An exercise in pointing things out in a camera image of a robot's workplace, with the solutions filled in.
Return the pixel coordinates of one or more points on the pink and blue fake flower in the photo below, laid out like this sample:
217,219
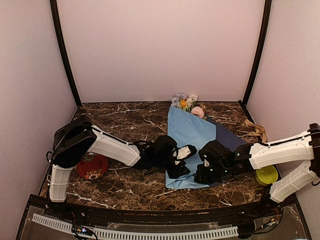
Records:
198,110

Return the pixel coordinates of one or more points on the yellow-green bowl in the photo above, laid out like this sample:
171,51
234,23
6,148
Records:
266,175

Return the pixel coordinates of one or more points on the black front frame rail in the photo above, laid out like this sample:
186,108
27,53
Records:
92,213

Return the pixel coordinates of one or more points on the blue wrapping paper sheet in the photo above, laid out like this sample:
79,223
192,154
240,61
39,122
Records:
188,129

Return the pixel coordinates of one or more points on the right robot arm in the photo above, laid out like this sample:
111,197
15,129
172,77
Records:
219,161

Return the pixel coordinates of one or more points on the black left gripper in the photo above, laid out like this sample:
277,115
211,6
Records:
178,171

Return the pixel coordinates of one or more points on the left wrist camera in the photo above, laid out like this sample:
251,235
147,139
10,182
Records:
183,153

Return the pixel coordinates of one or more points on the red floral plate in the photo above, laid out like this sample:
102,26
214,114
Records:
92,166

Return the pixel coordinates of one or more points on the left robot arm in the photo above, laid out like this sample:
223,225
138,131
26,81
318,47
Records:
74,140

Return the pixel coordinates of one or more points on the black right corner post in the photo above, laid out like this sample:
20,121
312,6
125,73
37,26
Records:
258,53

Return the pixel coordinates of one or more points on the black left corner post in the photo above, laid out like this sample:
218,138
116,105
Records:
63,51

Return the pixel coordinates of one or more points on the black corner post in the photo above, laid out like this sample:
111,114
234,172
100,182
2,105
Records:
63,51
258,53

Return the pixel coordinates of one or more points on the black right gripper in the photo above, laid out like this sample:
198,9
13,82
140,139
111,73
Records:
200,177

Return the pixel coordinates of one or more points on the beige satin ribbon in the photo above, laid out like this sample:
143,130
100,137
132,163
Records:
259,130

